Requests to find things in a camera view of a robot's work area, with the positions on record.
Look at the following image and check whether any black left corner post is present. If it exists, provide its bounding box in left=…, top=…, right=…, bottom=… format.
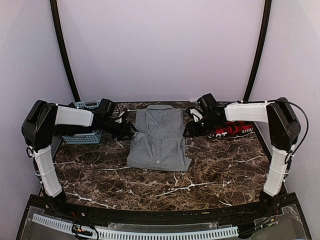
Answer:
left=49, top=0, right=81, bottom=102

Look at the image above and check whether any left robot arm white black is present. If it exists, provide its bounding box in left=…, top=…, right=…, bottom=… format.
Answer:
left=21, top=98, right=137, bottom=198

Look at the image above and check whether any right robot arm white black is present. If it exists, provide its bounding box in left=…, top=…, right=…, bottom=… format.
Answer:
left=183, top=94, right=301, bottom=197

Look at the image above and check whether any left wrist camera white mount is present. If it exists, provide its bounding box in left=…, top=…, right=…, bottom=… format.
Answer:
left=98, top=98, right=129, bottom=123

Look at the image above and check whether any black corner post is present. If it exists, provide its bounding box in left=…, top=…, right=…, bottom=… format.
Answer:
left=49, top=0, right=81, bottom=102
left=243, top=0, right=272, bottom=101

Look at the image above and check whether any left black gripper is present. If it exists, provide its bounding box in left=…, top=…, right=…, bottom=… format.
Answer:
left=98, top=117, right=140, bottom=141

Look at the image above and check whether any grey long sleeve shirt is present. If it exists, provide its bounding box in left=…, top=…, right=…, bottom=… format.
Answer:
left=127, top=105, right=192, bottom=172

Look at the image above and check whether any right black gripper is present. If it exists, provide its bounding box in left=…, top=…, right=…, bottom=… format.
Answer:
left=182, top=114, right=220, bottom=138

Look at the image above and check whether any red black plaid shirt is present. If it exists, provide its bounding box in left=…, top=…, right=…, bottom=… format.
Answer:
left=207, top=121, right=254, bottom=139

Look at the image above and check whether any light blue plastic basket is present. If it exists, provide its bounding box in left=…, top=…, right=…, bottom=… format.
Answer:
left=62, top=100, right=102, bottom=145

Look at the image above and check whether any black curved front rail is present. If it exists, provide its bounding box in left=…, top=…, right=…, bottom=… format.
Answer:
left=38, top=198, right=275, bottom=226

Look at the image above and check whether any black right corner post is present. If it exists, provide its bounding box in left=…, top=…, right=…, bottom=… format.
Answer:
left=243, top=0, right=272, bottom=101

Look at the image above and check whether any white slotted cable duct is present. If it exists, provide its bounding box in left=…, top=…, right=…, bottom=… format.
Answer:
left=31, top=213, right=239, bottom=240

